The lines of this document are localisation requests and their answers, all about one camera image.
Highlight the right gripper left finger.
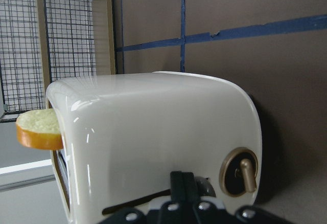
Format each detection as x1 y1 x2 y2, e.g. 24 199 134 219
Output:
170 171 183 204

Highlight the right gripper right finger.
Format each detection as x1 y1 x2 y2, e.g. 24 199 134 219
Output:
181 172 200 209

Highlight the white two-slot toaster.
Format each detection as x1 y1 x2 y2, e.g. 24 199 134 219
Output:
46 72 262 223

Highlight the yellow bread slice in toaster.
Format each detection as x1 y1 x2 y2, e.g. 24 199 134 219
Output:
15 108 63 150

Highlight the wire basket with wooden shelf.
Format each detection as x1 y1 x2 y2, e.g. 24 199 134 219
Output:
0 0 118 124

